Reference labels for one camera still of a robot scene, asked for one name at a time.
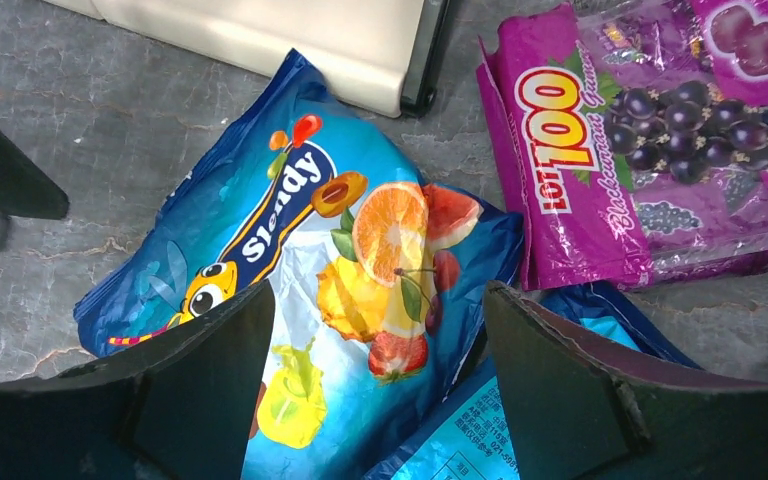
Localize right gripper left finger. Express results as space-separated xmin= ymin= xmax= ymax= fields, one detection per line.
xmin=0 ymin=282 xmax=275 ymax=479

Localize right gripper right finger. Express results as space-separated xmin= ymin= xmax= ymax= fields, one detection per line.
xmin=483 ymin=281 xmax=768 ymax=479

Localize blue Slendy candy bag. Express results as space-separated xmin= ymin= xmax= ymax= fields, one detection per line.
xmin=73 ymin=51 xmax=524 ymax=479

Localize cream three-tier shelf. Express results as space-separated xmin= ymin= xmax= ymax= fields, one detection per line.
xmin=58 ymin=0 xmax=456 ymax=118

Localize purple candy bag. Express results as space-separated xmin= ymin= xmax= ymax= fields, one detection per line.
xmin=477 ymin=1 xmax=768 ymax=290

